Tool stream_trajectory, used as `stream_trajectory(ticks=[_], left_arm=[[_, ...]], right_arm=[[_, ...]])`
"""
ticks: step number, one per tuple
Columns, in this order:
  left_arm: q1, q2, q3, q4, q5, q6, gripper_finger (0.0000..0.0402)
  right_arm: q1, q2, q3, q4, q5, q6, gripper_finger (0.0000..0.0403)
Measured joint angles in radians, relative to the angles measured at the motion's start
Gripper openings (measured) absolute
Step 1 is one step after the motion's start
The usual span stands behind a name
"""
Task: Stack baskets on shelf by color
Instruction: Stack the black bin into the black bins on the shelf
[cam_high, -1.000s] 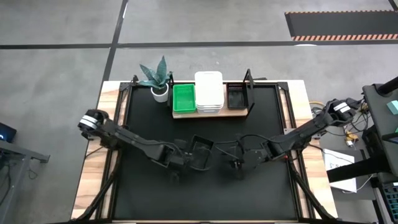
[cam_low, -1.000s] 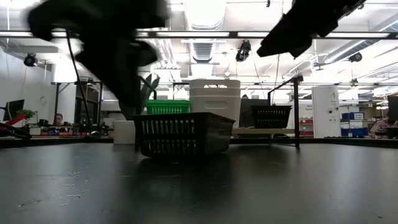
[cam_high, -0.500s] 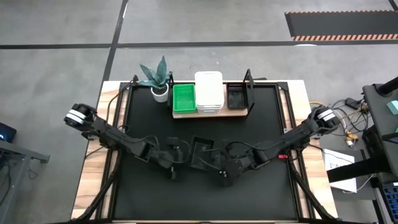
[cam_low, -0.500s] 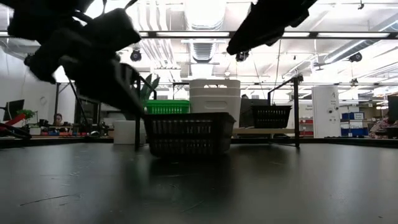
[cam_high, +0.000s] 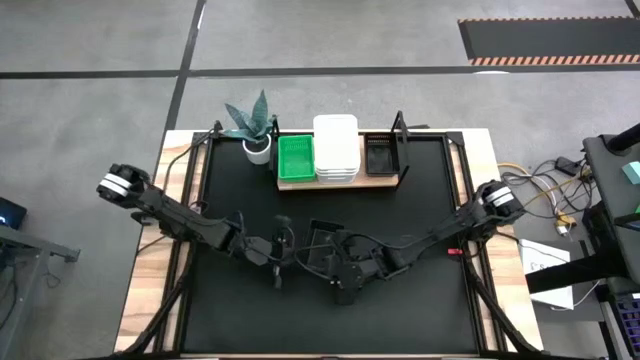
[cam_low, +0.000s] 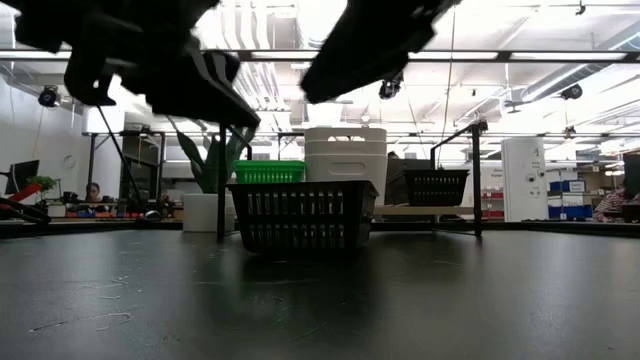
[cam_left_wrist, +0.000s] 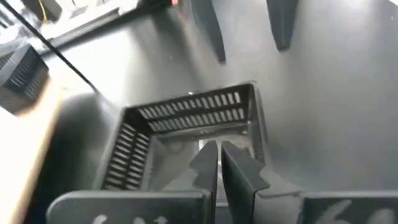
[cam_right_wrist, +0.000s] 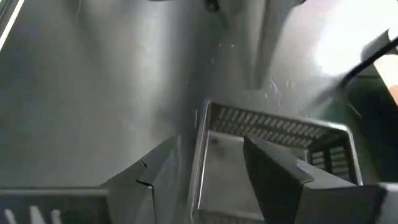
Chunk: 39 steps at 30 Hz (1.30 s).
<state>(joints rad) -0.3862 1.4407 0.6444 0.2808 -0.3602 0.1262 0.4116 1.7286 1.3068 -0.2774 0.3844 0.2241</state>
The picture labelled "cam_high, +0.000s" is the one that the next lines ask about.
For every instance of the small red object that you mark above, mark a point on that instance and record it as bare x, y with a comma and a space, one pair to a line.
454, 251

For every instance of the grey metal desk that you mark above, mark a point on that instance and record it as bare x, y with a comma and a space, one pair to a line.
30, 245

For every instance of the black slotted plastic basket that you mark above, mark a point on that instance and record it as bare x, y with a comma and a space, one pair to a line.
381, 155
317, 235

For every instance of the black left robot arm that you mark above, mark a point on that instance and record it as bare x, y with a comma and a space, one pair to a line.
175, 220

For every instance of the backlit keyboard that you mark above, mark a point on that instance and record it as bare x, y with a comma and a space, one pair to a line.
630, 320

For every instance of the dark grey side desk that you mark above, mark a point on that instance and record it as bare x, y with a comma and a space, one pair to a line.
607, 190

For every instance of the black metal shelf bracket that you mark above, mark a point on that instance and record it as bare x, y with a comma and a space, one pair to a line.
402, 150
274, 145

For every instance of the green slotted plastic basket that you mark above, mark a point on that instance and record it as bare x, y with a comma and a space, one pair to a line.
296, 157

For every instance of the black hazard-striped floor mat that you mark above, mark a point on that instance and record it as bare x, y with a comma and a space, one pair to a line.
550, 37

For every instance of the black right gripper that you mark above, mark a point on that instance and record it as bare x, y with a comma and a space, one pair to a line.
347, 275

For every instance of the green snake plant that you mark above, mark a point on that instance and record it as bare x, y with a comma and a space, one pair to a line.
252, 117

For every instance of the black power adapter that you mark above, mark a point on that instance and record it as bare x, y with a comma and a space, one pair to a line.
567, 165

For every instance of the white paper box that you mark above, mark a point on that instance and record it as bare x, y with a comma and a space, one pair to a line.
542, 255

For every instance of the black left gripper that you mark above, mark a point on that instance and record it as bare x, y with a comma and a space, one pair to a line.
282, 247

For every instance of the black table mat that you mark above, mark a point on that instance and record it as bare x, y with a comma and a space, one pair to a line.
325, 325

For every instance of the small teal object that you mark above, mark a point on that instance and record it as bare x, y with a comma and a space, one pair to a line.
632, 172

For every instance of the wooden shelf board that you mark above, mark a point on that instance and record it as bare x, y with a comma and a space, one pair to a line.
380, 182

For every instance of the white plant pot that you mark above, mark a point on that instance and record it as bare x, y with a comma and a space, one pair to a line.
257, 152

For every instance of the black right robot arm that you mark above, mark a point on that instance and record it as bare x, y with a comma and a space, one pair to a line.
440, 235

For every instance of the black metal rig frame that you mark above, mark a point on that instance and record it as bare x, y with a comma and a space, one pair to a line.
456, 138

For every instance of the black electronic device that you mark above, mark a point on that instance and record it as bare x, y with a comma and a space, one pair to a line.
10, 212

